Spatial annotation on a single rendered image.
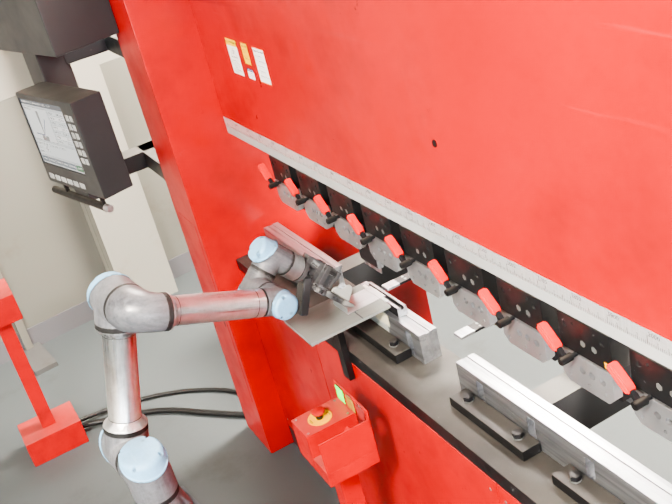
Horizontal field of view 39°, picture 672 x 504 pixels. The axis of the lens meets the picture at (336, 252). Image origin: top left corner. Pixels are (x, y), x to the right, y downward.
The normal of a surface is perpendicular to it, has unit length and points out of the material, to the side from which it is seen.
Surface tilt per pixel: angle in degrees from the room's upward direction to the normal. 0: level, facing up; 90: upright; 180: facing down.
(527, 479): 0
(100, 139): 90
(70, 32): 90
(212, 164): 90
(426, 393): 0
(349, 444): 90
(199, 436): 0
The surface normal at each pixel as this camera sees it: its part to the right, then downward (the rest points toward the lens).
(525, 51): -0.85, 0.40
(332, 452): 0.45, 0.31
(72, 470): -0.22, -0.87
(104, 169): 0.66, 0.21
